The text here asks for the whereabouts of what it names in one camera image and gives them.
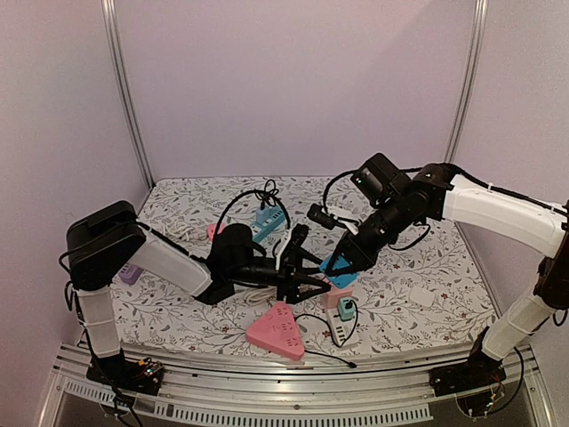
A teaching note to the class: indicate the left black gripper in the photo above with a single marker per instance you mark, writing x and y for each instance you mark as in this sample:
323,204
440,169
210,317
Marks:
288,286

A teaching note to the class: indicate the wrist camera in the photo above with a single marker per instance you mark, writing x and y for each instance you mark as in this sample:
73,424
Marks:
293,239
333,216

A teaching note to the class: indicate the white power strip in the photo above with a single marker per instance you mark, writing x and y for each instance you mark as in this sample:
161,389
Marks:
342,332

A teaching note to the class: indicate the light blue charger plug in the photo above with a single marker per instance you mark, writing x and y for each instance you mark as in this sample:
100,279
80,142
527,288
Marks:
262,214

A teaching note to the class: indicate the left aluminium frame post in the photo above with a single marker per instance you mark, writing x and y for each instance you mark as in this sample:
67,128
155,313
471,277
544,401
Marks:
108,8

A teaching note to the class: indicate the teal power strip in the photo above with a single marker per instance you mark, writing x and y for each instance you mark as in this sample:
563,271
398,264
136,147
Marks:
261,231

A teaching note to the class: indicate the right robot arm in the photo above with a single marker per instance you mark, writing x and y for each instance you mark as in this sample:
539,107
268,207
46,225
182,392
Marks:
446,192

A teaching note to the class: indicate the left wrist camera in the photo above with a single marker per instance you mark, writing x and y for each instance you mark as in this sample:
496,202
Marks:
293,239

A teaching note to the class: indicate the blue plug adapter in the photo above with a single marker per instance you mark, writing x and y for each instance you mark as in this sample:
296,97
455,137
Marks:
340,281

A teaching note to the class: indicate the white square adapter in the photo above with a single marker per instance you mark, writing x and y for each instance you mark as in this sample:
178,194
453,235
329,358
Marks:
421,296

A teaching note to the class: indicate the pink power strip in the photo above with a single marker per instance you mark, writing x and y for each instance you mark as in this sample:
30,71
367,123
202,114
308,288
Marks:
276,331

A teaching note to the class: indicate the right aluminium frame post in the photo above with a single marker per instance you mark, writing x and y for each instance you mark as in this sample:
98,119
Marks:
469,78

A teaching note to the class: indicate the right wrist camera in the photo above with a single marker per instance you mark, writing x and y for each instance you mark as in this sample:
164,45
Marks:
333,216

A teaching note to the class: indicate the aluminium frame post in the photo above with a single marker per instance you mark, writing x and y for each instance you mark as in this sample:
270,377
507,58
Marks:
108,8
469,78

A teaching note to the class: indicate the aluminium front rail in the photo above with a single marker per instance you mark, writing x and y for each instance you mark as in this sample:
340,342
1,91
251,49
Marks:
201,389

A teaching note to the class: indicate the purple power strip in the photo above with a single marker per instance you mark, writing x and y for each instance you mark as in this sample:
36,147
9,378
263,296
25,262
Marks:
129,274

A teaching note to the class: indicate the teal small adapter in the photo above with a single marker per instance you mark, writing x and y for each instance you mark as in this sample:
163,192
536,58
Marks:
346,309

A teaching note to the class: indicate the pink cube socket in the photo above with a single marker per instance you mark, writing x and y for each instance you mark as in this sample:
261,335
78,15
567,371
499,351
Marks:
332,298

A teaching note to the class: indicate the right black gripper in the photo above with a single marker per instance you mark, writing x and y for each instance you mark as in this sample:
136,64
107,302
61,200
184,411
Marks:
360,245

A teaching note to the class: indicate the pink flat plug adapter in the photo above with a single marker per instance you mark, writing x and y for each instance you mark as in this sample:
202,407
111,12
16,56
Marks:
213,230

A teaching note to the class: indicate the floral table mat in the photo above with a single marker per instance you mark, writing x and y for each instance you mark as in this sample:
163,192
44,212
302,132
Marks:
154,313

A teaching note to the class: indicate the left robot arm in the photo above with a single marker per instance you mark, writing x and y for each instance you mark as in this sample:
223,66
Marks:
101,244

